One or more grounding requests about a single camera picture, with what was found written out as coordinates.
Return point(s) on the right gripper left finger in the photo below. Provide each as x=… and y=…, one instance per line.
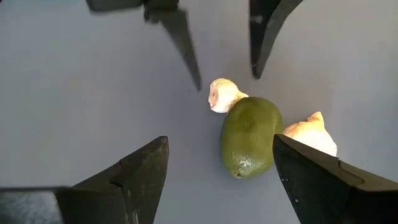
x=93, y=202

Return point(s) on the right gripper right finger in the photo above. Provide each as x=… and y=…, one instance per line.
x=326, y=193

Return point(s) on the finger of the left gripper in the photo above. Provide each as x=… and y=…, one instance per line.
x=178, y=31
x=261, y=31

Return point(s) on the white garlic bulb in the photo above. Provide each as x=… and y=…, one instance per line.
x=222, y=95
x=314, y=133

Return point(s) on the green lime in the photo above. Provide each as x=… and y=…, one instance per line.
x=248, y=140

